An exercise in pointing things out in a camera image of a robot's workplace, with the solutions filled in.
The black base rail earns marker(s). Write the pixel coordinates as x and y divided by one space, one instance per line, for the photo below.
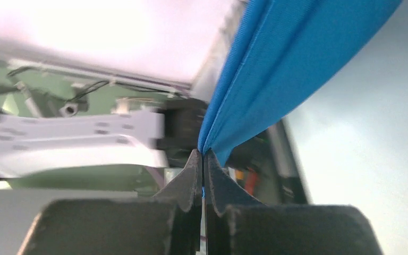
266 168

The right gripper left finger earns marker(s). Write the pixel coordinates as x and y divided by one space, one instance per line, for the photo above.
167 223

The blue cloth napkin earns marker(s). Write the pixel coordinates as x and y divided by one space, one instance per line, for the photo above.
282 53

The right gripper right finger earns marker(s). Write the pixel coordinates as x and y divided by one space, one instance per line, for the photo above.
238 223

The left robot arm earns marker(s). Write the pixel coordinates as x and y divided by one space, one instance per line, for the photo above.
138 132

